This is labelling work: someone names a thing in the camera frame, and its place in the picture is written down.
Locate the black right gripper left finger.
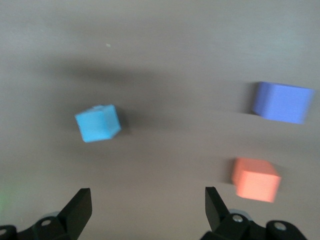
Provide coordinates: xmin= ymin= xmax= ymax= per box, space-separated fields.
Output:
xmin=0 ymin=187 xmax=93 ymax=240

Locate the purple cube block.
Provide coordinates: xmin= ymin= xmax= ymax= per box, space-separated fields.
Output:
xmin=251 ymin=81 xmax=317 ymax=125

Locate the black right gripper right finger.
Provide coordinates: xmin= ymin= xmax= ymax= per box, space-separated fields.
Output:
xmin=199 ymin=186 xmax=307 ymax=240

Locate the orange cube block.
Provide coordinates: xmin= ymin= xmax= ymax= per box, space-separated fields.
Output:
xmin=230 ymin=156 xmax=282 ymax=204

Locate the light blue cube block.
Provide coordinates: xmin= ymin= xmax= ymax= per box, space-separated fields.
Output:
xmin=74 ymin=104 xmax=123 ymax=144

